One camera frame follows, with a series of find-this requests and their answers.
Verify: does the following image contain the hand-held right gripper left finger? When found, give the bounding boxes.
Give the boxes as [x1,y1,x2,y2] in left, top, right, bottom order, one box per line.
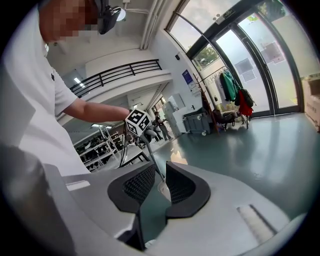
[107,161,157,214]

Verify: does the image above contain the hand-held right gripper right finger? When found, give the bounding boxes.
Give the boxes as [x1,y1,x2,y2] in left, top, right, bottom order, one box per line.
[165,160,212,219]

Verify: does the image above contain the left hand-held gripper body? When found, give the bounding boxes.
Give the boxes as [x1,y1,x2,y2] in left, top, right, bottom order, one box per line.
[124,108,158,144]

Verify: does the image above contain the grey long-handled dustpan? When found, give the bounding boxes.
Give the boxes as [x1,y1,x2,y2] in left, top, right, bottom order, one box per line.
[139,134,173,202]

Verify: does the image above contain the person's left forearm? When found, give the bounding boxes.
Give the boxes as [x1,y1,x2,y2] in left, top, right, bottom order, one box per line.
[62,98,131,124]

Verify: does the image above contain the white cabinet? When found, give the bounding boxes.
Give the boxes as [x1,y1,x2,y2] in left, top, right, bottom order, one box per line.
[163,93,187,137]

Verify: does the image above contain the white storage shelving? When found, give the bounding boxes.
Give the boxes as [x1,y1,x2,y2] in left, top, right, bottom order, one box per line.
[74,124,120,173]

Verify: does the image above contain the black balcony railing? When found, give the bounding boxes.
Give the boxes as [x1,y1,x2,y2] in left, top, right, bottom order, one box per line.
[69,58,163,99]

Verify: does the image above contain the grey wheeled cart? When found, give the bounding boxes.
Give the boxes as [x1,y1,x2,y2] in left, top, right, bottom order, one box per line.
[183,108,214,136]

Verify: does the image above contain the wooden coat rack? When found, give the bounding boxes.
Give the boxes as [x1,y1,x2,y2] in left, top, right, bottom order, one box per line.
[192,72,221,137]

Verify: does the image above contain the black chair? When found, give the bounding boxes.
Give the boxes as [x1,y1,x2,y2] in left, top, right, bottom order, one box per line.
[211,108,237,132]

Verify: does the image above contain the white hanging garment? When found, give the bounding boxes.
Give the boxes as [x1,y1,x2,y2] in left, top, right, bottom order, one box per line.
[215,76,230,106]

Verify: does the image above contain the green hanging jacket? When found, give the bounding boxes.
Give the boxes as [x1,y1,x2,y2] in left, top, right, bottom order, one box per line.
[221,70,240,102]

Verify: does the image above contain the red hanging jacket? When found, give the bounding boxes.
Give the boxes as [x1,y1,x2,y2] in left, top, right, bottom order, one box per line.
[237,89,254,117]

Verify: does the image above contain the person's white shirt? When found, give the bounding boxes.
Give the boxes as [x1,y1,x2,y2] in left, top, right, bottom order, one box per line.
[1,4,91,177]

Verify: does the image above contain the round ceiling lamp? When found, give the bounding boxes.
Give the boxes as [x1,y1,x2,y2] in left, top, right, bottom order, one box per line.
[115,6,127,22]

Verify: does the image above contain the black backpack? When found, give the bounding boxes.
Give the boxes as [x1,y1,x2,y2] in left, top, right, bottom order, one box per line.
[240,87,257,108]

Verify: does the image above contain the person's head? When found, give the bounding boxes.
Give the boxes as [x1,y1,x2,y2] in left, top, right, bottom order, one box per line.
[38,0,100,43]

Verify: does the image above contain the black-framed glass door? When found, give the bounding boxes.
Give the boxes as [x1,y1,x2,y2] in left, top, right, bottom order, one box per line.
[186,0,305,118]

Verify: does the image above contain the cardboard box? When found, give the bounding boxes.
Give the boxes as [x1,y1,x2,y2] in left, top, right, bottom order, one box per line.
[300,73,320,132]

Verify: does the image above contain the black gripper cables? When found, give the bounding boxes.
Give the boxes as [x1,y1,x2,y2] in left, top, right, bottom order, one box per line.
[118,121,130,168]

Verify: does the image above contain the white table with black frame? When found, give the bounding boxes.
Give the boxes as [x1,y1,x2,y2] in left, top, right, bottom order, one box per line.
[119,144,151,168]

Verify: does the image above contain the blue wall poster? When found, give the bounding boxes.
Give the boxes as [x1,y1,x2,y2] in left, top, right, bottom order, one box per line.
[181,68,197,91]

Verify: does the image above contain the black head-worn camera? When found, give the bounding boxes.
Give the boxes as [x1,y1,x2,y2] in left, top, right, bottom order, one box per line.
[94,0,123,35]

